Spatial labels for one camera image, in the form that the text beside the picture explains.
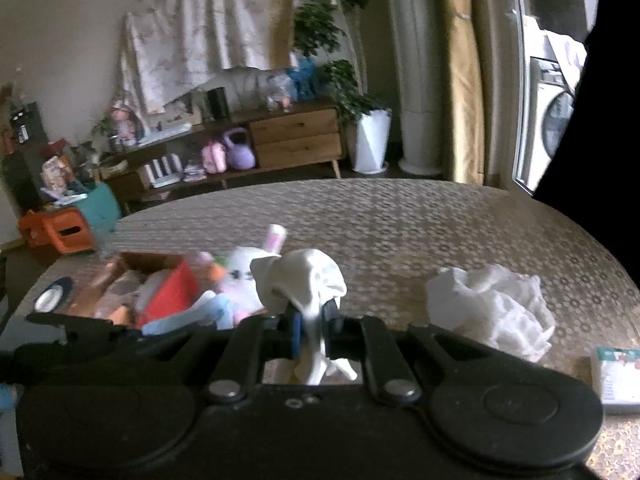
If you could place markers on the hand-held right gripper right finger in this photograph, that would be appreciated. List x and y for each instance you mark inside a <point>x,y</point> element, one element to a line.
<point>332,332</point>

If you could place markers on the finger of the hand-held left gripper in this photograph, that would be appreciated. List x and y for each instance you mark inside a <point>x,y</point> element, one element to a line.
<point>70,322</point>

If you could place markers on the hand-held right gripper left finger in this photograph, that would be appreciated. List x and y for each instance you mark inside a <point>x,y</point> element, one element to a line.
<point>295,332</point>

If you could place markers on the white cloth bag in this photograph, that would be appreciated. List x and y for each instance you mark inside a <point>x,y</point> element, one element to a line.
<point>300,275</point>

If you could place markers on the clear plastic bag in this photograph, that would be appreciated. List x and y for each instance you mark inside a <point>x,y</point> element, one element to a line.
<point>125,290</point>

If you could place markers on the pink white bunny plush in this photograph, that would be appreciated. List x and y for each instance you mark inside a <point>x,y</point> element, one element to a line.
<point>240,280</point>

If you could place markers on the blue face mask packet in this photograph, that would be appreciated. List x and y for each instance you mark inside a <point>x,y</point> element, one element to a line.
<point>200,312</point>

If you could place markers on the red tin box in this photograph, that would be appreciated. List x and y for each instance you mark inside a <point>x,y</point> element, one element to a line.
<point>167,290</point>

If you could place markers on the white mesh bag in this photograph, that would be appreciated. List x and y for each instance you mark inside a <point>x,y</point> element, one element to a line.
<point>495,310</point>

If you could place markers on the white round dish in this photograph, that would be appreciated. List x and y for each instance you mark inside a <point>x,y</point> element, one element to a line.
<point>50,299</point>

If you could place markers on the orange teal tissue box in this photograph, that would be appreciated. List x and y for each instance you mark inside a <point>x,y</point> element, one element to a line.
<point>65,230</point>

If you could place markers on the purple kettlebell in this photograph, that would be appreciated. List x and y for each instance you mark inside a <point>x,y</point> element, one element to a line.
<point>239,152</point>

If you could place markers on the stack of small booklets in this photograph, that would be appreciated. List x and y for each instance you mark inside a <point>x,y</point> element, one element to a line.
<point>195,172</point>

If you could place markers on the pink toy suitcase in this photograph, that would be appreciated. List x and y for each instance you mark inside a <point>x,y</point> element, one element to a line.
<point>214,157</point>

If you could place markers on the wooden sideboard cabinet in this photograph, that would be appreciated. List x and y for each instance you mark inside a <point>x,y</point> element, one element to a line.
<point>295,135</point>

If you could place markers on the doll figurine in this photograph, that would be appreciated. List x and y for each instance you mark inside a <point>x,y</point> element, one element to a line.
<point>124,122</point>

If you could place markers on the black cylinder speaker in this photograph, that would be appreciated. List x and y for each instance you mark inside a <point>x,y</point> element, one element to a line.
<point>218,102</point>

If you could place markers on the blue toy figure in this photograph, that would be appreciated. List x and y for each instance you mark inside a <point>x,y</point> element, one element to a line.
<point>305,77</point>

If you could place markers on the green plant in white planter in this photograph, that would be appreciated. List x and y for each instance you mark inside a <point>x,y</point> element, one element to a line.
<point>340,60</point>

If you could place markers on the white standing air conditioner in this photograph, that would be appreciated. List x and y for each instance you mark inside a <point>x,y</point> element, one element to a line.
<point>415,60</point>

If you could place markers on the white tissue packet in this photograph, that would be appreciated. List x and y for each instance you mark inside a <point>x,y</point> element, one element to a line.
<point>617,375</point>

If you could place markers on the yellow curtain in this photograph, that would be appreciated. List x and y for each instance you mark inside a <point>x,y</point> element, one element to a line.
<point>462,75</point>

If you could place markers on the white washing machine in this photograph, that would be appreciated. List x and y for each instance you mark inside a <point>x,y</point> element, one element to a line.
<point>550,120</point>

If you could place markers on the floral patterned cloth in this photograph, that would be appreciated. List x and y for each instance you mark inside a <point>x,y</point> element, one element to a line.
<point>200,35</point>

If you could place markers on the black cloth covered chair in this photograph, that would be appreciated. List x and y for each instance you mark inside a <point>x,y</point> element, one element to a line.
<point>600,110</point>

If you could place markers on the white hanging garment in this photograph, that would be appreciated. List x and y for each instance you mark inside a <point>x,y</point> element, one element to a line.
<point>567,55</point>

